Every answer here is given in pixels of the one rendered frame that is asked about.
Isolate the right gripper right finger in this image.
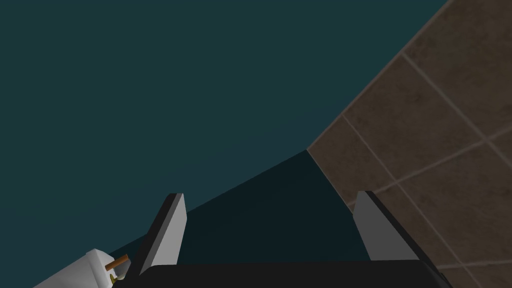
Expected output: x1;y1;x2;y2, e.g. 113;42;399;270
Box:
352;190;431;263

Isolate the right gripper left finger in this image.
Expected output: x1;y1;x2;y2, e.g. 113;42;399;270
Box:
128;192;188;277

